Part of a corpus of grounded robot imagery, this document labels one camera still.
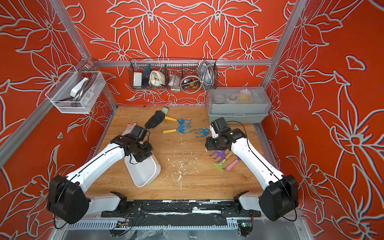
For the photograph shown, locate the black work glove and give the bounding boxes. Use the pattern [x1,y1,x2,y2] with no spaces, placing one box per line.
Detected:
[145,107,169,129]

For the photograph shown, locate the white oval storage tray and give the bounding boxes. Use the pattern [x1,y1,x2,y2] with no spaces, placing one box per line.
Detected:
[124,155,161,188]

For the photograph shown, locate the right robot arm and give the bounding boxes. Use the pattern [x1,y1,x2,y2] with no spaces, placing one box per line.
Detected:
[206,118,299,222]

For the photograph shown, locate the black wire wall basket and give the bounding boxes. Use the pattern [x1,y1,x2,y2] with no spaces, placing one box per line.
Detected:
[129,58,219,94]

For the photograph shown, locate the grey plastic tool box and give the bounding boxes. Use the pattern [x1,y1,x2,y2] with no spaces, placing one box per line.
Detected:
[207,87,272,124]

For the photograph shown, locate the blue rake yellow handle rear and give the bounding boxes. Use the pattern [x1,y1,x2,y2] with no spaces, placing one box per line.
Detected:
[165,116,191,126]

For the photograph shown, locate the blue rake yellow handle middle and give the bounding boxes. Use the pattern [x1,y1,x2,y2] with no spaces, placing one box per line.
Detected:
[162,126,192,134]

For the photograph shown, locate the white box in basket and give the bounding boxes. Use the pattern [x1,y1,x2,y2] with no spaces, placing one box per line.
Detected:
[133,72,143,88]

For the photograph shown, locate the green rake wooden handle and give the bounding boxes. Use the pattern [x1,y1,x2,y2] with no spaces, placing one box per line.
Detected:
[214,159,227,172]

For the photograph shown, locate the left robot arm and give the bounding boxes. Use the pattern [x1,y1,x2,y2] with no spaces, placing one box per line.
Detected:
[47,125,161,224]

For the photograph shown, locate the white cloth in basket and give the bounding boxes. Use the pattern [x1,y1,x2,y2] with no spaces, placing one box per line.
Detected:
[149,71,166,87]

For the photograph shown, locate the blue fork yellow handle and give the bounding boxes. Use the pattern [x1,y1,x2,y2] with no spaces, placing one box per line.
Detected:
[193,128,211,138]

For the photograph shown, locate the red white work glove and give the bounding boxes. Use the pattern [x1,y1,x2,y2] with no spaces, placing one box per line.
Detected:
[122,123,137,136]

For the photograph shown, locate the purple fork pink handle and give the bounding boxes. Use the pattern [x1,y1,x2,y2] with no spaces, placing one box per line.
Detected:
[210,150,231,164]

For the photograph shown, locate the white wire side basket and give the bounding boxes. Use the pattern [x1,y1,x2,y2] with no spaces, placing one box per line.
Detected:
[45,66,106,114]

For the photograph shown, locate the blue rake yellow handle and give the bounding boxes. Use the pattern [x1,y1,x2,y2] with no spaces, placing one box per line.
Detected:
[165,116,191,126]
[162,126,192,134]

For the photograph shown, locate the coiled grey cable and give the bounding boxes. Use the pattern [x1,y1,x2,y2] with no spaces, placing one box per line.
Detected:
[180,59,215,94]

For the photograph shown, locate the purple rake pink handle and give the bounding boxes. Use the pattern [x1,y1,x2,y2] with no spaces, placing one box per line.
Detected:
[225,158,241,172]

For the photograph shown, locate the white device in side basket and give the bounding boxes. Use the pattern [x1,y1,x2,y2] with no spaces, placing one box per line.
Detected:
[70,78,89,98]

